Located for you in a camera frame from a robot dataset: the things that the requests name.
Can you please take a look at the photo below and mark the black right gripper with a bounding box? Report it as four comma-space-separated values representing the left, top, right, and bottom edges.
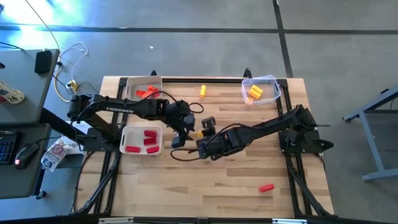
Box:
196, 116, 240, 161

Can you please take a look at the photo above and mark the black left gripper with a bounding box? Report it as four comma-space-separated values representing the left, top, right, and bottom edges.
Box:
164, 101, 197, 149

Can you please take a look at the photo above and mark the white storage bin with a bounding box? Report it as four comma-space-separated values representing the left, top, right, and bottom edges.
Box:
119, 124, 164, 156

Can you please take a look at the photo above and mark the grey storage bin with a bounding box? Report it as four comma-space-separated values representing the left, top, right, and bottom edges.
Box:
125, 75, 164, 105

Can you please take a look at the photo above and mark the clear plastic bin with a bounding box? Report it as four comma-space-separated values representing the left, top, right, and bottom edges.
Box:
241, 74, 282, 107

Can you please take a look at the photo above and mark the white plastic bag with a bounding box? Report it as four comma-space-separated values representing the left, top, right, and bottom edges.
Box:
60, 120, 90, 156

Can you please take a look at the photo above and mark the white printed snack bag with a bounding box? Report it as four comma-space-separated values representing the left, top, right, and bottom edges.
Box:
40, 138, 73, 173

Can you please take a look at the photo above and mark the black phone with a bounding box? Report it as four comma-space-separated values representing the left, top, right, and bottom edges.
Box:
34, 50, 53, 75

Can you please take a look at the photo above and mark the black computer mouse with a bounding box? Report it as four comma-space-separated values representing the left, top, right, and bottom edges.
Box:
14, 142, 40, 170

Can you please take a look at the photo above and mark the grey desk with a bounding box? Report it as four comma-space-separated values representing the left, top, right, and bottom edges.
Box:
0, 123, 52, 200
0, 49, 60, 125

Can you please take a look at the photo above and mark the cream numbered tag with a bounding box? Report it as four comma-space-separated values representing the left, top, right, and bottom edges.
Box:
0, 80, 25, 105

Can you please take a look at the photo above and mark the black backlit keyboard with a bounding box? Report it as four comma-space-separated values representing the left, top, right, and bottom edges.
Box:
0, 130, 22, 166

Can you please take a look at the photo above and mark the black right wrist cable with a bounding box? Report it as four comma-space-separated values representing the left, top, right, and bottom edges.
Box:
170, 147, 201, 162

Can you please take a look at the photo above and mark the black aluminium rig frame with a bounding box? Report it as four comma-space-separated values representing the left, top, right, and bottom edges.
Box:
70, 76, 335, 224

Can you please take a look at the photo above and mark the black floor cable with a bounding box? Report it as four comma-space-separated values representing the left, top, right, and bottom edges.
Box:
77, 81, 100, 95
0, 42, 25, 51

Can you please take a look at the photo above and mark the silver bracket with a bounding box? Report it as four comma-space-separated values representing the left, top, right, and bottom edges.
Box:
98, 217, 134, 224
272, 218, 308, 224

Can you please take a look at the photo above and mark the black cable under table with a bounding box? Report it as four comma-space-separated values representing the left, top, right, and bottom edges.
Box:
70, 151, 91, 215

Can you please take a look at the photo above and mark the white cable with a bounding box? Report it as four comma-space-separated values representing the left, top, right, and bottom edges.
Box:
58, 42, 90, 82

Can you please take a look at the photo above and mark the yellow cable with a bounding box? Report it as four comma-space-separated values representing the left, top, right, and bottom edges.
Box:
53, 63, 73, 103

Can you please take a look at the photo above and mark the grey-blue table frame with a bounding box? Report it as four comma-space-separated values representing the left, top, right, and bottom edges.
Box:
341, 86, 398, 183

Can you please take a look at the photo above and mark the thin grey cable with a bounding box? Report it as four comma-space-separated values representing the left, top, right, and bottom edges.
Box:
24, 0, 62, 52

